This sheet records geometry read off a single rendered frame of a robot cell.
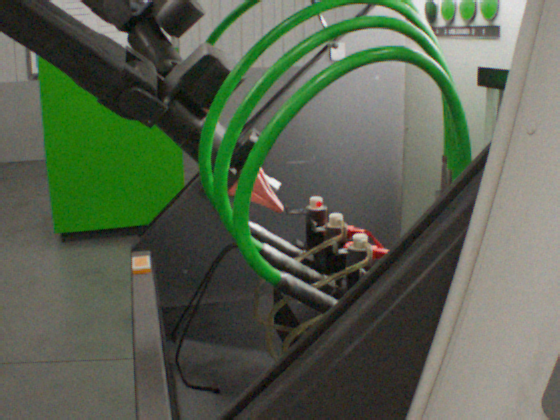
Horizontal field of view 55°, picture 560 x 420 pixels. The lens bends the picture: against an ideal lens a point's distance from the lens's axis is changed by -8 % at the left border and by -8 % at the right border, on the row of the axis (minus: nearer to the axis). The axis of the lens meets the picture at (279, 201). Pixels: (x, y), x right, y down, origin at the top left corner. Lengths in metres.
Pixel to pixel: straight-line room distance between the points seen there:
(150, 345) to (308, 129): 0.53
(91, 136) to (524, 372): 3.74
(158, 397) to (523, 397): 0.41
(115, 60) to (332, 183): 0.57
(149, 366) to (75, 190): 3.39
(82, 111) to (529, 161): 3.68
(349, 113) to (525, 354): 0.79
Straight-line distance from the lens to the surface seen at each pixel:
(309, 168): 1.10
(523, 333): 0.39
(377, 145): 1.14
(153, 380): 0.69
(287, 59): 0.57
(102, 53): 0.68
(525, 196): 0.40
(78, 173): 4.03
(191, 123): 0.73
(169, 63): 0.85
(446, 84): 0.55
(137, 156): 4.01
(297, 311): 0.76
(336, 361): 0.46
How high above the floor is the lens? 1.32
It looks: 16 degrees down
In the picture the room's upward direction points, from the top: 1 degrees counter-clockwise
